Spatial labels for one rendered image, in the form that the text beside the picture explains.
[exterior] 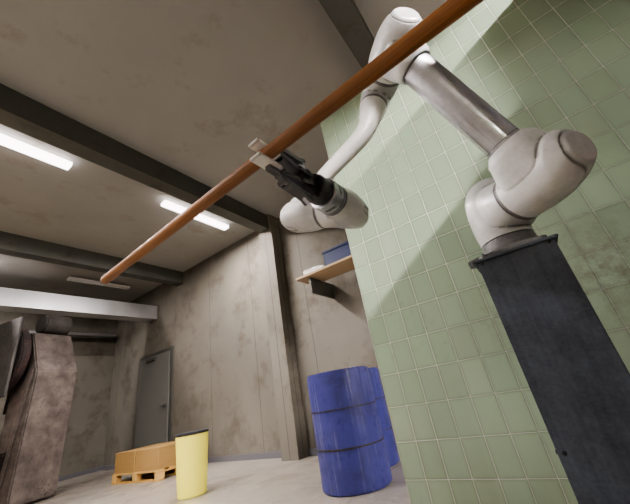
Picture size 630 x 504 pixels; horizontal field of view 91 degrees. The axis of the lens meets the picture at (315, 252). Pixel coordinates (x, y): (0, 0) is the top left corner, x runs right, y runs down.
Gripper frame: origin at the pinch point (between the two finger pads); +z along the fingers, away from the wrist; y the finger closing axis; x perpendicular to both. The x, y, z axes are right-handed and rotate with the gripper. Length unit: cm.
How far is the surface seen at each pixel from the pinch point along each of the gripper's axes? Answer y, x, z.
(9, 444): 37, 638, -97
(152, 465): 100, 492, -231
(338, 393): 51, 124, -196
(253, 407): 50, 386, -336
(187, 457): 84, 313, -175
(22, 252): -233, 572, -52
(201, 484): 111, 308, -189
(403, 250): -15, 13, -120
